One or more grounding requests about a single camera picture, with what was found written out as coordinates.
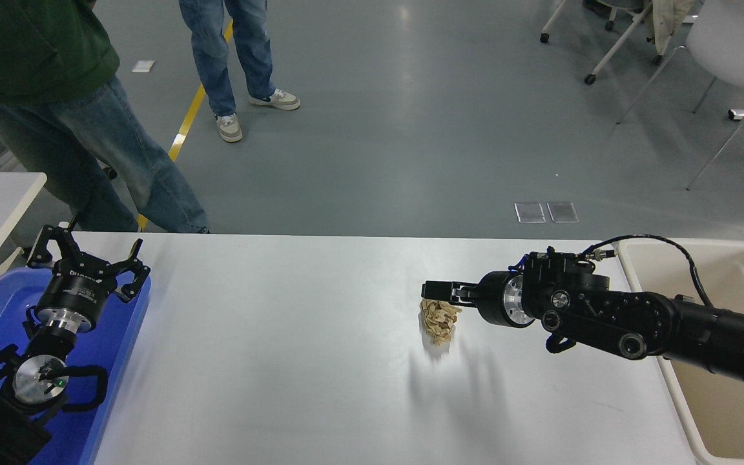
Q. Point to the large pale bin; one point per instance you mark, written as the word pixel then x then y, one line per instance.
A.
pixel 740 278

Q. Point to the white shell chair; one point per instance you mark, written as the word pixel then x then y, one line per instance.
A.
pixel 733 39

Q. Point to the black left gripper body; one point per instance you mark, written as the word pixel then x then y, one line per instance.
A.
pixel 78 294

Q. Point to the white rolling table frame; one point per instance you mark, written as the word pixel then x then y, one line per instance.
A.
pixel 617 42

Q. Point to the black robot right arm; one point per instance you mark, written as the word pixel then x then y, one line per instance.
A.
pixel 637 316

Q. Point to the office chair caster base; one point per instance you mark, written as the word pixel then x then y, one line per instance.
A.
pixel 609 24

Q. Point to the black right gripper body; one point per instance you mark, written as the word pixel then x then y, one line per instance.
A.
pixel 491 298

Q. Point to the pale hanging cloth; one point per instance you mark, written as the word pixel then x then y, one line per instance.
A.
pixel 666 19

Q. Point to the tan paper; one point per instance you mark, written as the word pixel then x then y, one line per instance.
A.
pixel 438 323

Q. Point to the silver floor plate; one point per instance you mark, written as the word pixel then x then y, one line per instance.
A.
pixel 562 212
pixel 529 212

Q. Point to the person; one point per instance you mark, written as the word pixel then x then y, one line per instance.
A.
pixel 107 148
pixel 217 58

